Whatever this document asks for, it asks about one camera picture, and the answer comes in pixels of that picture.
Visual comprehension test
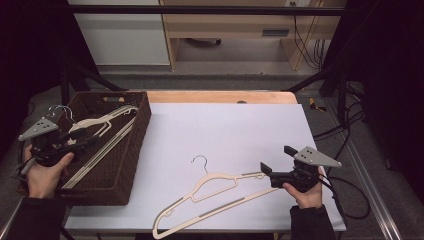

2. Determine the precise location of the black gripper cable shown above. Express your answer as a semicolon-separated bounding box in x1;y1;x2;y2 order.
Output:
318;174;372;221

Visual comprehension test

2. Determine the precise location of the person's right hand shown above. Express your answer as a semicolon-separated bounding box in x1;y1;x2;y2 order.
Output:
282;167;326;210

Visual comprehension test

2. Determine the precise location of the light wooden desk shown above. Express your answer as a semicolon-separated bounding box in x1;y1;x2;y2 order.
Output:
159;0;348;72

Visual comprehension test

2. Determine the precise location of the black metal stand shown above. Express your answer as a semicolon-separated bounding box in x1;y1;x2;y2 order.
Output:
60;63;128;105
286;64;349;127

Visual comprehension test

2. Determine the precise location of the yellow black tool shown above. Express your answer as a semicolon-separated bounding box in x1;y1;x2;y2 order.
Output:
308;97;328;113

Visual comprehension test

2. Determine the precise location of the brown woven basket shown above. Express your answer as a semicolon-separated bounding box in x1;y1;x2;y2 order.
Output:
18;90;153;207

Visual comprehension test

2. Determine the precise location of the beige wooden clothes hanger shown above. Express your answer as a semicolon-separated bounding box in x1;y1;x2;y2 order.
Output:
152;154;279;240
48;104;139;190

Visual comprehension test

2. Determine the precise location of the black curtain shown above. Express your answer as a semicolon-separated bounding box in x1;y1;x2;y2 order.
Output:
0;0;69;161
328;0;424;204

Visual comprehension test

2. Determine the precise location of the dark drawer handle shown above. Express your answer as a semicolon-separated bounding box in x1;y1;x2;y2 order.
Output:
261;29;290;37

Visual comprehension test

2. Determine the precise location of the black hanging cable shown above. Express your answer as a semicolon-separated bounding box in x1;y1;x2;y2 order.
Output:
292;2;326;70

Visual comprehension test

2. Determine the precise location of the white cabinet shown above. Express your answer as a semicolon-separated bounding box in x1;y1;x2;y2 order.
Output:
67;0;171;67

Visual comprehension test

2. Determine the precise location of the black horizontal frame bar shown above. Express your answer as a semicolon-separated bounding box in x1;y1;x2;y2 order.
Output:
66;4;346;17

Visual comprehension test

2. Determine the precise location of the person's left hand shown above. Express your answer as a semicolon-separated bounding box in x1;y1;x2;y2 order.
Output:
24;143;75;200

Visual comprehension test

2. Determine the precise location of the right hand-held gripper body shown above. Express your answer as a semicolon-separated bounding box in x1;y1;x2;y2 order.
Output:
269;146;343;194

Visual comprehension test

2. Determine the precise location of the white table sheet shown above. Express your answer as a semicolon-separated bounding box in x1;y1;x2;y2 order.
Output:
64;102;348;233

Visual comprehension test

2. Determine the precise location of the black floor cable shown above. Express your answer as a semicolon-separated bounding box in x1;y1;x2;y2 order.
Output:
313;99;366;141

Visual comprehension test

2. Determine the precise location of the aluminium floor rail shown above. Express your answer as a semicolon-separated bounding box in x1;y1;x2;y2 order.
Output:
324;99;405;240

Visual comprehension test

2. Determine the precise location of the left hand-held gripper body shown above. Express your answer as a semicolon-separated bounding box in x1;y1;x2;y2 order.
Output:
18;116;80;167

